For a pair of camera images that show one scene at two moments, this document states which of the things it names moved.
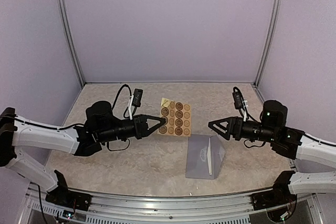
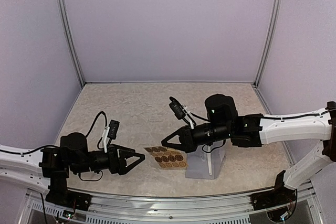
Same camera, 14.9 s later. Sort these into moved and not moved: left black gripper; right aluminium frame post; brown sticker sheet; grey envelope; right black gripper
Moved: left black gripper; brown sticker sheet; right black gripper
Not moved: right aluminium frame post; grey envelope
